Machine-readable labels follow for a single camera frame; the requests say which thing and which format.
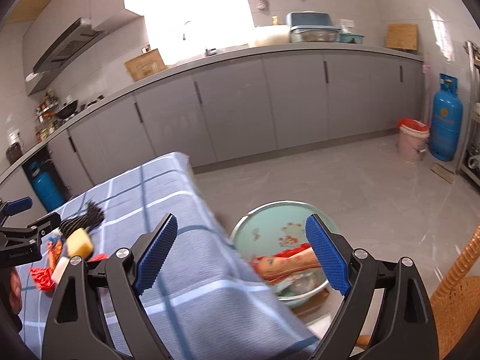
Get gas stove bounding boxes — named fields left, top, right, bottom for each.
left=75, top=95, right=106, bottom=111

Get grey kitchen counter cabinets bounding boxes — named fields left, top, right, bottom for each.
left=0, top=43, right=426, bottom=211

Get wicker chair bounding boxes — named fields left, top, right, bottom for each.
left=429, top=225, right=480, bottom=360

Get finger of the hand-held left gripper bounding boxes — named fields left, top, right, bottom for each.
left=0, top=212, right=61, bottom=242
left=0, top=197, right=34, bottom=220

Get yellow sponge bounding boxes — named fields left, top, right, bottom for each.
left=65, top=228, right=94, bottom=259

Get person's left hand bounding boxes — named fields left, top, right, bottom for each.
left=8, top=269, right=24, bottom=315

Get steel colander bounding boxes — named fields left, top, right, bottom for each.
left=300, top=30, right=338, bottom=43

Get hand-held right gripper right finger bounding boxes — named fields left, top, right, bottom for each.
left=304, top=214, right=439, bottom=360

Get spice rack with bottles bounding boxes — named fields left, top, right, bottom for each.
left=34, top=90, right=61, bottom=139

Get brown flat board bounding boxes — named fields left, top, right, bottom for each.
left=430, top=164, right=454, bottom=184

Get white plastic tub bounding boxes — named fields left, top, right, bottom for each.
left=248, top=25, right=291, bottom=47

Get steel range hood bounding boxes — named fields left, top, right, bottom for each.
left=32, top=17, right=107, bottom=74

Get blue gas cylinder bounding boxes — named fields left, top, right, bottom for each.
left=29, top=161, right=64, bottom=212
left=429, top=73, right=464, bottom=162

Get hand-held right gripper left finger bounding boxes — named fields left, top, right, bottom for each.
left=41, top=213, right=179, bottom=360

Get bright window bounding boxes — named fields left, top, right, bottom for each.
left=137, top=0, right=256, bottom=64

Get blue plaid tablecloth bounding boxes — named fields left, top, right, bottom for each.
left=15, top=152, right=319, bottom=360

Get red wrapper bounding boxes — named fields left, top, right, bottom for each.
left=29, top=266, right=57, bottom=291

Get black wok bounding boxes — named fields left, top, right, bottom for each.
left=41, top=99, right=79, bottom=119

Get dark rice cooker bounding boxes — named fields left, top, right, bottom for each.
left=5, top=140, right=24, bottom=165

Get orange printed snack packet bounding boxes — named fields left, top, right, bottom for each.
left=259, top=245, right=323, bottom=280

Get blue dish rack with lid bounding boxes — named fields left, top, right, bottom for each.
left=286, top=12, right=343, bottom=44

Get pink bucket with red bag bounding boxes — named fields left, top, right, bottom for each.
left=397, top=118, right=430, bottom=163

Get mint green enamel basin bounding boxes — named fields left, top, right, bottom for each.
left=229, top=200, right=342, bottom=308

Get steel shelf rack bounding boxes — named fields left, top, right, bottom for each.
left=455, top=40, right=480, bottom=188

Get wooden cutting board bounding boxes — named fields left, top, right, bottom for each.
left=124, top=48, right=167, bottom=82
left=385, top=23, right=419, bottom=50

